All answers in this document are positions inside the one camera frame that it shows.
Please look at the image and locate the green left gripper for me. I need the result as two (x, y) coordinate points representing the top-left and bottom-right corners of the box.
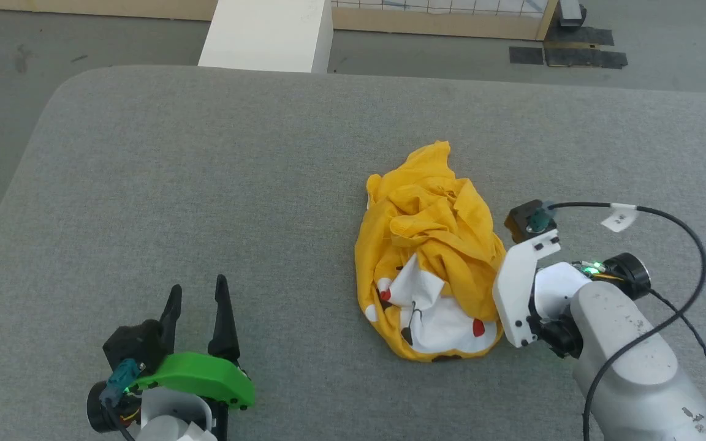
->
(129, 274), (256, 410)

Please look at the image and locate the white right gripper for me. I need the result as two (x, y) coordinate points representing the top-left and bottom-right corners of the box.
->
(492, 229), (563, 349)

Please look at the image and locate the yellow t-shirt with cartoon print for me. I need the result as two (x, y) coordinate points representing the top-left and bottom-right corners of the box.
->
(354, 140), (508, 363)

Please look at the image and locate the grey upholstered sofa cushion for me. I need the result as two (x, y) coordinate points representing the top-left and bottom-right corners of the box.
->
(0, 64), (706, 441)

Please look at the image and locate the small black floor tape patch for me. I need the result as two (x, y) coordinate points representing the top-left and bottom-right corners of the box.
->
(509, 46), (545, 66)

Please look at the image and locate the long black floor tape patch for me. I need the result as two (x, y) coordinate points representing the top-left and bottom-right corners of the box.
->
(543, 47), (629, 70)

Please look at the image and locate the black floor tape under stand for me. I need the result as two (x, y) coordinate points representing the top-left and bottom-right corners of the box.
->
(545, 25), (615, 47)

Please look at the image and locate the wooden framed grid partition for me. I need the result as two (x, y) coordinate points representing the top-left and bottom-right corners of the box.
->
(0, 0), (560, 42)

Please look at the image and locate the grey stand foot with caster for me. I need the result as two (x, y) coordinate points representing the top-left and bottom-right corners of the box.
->
(556, 0), (588, 29)

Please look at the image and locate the white rectangular box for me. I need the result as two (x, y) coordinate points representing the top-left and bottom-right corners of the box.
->
(197, 0), (335, 75)

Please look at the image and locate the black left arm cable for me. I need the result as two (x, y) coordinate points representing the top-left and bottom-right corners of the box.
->
(99, 360), (145, 441)

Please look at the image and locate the white cable label tag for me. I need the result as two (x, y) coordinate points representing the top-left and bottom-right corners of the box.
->
(600, 203), (640, 233)

